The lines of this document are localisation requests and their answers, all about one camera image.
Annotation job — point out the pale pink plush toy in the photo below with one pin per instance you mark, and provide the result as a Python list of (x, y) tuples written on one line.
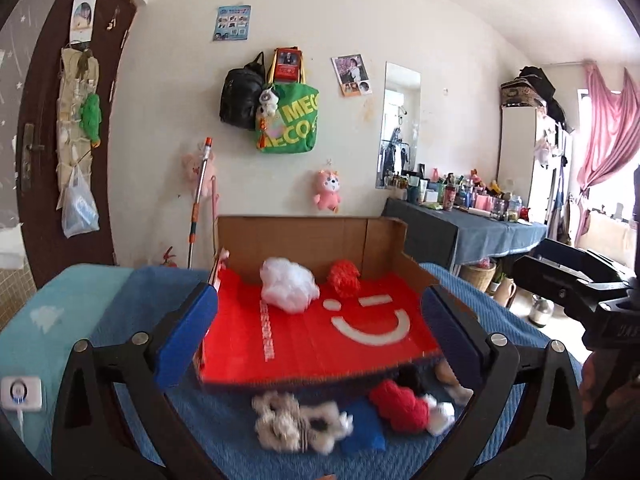
[(192, 170)]

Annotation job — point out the beige hanging organiser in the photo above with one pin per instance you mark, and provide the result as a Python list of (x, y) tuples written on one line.
[(72, 80)]

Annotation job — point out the cardboard box with red inside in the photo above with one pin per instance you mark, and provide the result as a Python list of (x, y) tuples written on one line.
[(310, 340)]

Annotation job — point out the red bag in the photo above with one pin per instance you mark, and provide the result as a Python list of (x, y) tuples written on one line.
[(288, 65)]

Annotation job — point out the blue wall poster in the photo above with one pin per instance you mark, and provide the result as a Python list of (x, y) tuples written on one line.
[(231, 23)]

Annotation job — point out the white wardrobe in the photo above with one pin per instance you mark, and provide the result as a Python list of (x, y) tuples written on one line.
[(515, 160)]

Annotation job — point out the table with blue cloth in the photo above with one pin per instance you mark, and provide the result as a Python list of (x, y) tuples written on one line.
[(475, 240)]

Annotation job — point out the white fluffy ball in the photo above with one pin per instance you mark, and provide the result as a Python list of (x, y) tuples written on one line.
[(287, 285)]

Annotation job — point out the red fire extinguisher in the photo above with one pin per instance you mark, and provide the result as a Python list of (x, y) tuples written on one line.
[(170, 258)]

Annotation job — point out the wall photo poster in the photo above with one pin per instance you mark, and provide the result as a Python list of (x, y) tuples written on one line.
[(351, 75)]

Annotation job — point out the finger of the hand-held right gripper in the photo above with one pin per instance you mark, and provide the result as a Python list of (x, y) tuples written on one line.
[(555, 280), (585, 260)]

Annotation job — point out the white power socket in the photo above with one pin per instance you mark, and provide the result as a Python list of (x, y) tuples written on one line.
[(20, 392)]

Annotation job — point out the door photo poster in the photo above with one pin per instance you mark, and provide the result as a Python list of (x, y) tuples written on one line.
[(83, 17)]

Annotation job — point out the green tote bag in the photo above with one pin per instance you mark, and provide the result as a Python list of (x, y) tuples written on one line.
[(297, 120)]

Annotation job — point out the green plush toy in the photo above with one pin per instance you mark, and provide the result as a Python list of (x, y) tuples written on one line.
[(91, 117)]

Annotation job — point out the group of cosmetic bottles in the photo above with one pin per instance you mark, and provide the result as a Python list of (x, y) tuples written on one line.
[(450, 192)]

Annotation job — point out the clear plastic bag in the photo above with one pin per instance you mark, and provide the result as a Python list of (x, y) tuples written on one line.
[(80, 210)]

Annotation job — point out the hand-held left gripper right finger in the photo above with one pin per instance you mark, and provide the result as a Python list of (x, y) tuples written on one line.
[(450, 332)]

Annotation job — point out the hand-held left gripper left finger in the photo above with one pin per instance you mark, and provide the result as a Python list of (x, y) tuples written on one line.
[(184, 332)]

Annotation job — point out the metal kettle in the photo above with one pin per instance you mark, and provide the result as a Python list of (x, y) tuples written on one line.
[(541, 311)]

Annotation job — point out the dark brown door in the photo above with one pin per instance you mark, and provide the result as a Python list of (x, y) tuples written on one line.
[(115, 110)]

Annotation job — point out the blue cloth pouch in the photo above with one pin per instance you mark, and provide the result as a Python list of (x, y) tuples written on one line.
[(365, 432)]

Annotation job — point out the cream fuzzy toy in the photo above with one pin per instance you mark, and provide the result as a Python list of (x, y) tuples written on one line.
[(285, 422)]

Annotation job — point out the red knit toy with tag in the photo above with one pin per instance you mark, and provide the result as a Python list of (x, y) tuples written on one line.
[(397, 405)]

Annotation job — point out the person's right forearm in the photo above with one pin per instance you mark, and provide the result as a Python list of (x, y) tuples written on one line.
[(610, 410)]

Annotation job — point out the wall mirror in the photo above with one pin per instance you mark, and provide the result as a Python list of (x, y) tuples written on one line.
[(400, 110)]

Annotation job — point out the black backpack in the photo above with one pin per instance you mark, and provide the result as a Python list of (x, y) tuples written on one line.
[(240, 95)]

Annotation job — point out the white jug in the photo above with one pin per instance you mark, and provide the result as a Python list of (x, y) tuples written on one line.
[(504, 292)]

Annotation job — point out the patterned suitcase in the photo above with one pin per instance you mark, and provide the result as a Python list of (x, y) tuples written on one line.
[(515, 94)]

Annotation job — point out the black bag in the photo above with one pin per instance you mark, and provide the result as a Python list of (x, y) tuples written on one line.
[(540, 80)]

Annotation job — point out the pink curtain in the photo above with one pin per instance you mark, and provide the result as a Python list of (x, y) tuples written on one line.
[(607, 135)]

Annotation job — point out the woven basket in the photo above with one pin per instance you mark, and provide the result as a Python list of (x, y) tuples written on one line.
[(475, 277)]

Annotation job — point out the small red knit ball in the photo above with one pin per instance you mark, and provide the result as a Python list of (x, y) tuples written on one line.
[(344, 277)]

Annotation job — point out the blue waffle blanket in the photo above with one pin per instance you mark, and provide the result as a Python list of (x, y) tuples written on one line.
[(150, 285)]

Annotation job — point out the teal bed sheet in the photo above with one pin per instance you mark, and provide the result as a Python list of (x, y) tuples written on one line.
[(65, 290)]

